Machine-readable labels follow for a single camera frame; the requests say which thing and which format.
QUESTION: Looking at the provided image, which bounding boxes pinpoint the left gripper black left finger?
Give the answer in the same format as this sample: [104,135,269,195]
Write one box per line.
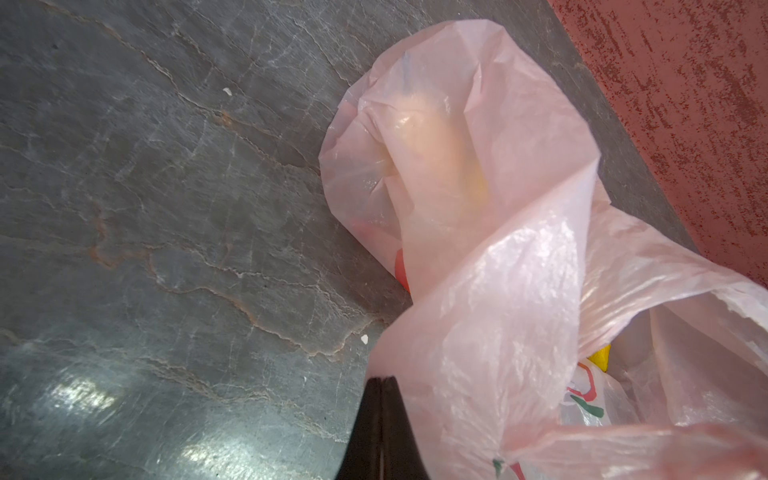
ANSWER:
[335,378,382,480]

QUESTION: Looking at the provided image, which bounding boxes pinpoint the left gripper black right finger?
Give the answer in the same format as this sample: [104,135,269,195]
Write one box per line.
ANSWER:
[381,377,429,480]

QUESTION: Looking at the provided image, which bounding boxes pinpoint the pink plastic bag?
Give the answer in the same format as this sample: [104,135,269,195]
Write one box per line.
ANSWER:
[319,20,767,479]

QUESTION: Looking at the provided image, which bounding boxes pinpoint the yellow fake banana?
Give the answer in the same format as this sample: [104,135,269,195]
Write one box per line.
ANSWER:
[588,344,611,372]

